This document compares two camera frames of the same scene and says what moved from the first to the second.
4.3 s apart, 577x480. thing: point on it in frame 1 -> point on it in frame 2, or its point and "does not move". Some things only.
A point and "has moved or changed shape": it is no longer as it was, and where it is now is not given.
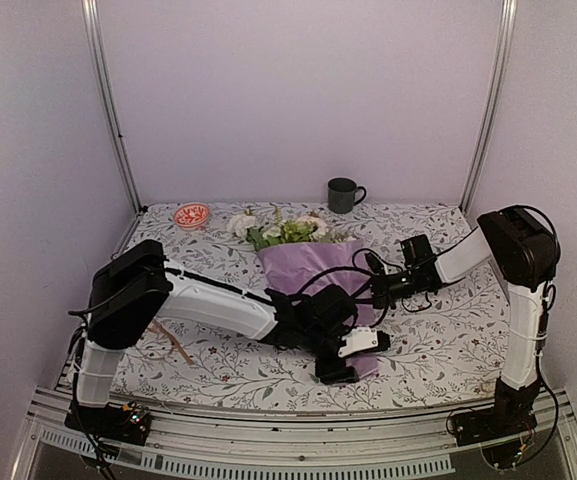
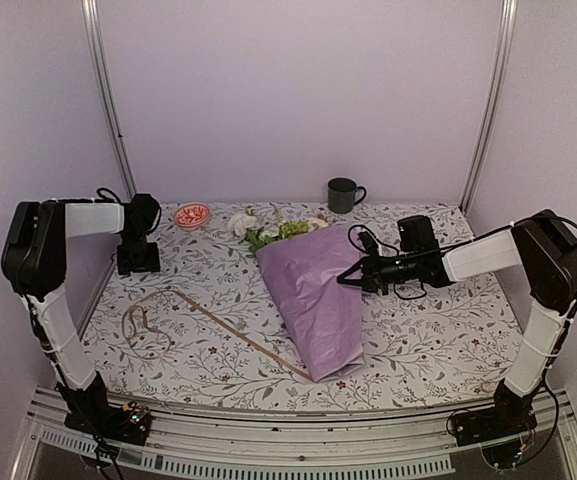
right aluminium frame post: (499, 80) does not move
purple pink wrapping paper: (302, 269) has moved or changed shape
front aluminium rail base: (536, 439) does not move
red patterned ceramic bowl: (191, 216) does not move
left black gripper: (336, 373) -> (152, 264)
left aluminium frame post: (90, 11) does not move
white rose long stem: (240, 223) does not move
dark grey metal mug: (341, 194) does not move
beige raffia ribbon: (157, 327) -> (140, 353)
